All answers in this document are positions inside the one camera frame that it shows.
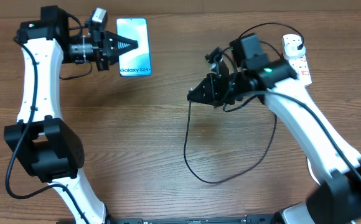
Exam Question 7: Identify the blue Galaxy smartphone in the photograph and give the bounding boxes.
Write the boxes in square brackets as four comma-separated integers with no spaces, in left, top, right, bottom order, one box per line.
[116,17,152,77]

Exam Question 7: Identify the black USB charging cable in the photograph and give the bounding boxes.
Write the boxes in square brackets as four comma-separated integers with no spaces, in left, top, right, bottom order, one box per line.
[183,22,305,184]

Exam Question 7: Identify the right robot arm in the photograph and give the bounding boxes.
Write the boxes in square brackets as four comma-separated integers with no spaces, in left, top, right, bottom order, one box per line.
[187,34,361,223]

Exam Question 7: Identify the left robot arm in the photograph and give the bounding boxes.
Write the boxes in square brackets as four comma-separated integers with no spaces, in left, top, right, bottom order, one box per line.
[4,5,138,223]

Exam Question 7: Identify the white charger plug adapter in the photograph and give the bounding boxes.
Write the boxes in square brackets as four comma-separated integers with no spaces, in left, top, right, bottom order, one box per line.
[283,44,306,60]

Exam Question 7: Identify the white power strip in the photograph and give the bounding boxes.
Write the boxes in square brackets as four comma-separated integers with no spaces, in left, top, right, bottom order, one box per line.
[282,34,312,87]

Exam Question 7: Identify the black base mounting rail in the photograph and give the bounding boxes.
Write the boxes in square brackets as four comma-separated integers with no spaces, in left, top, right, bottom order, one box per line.
[55,213,281,224]

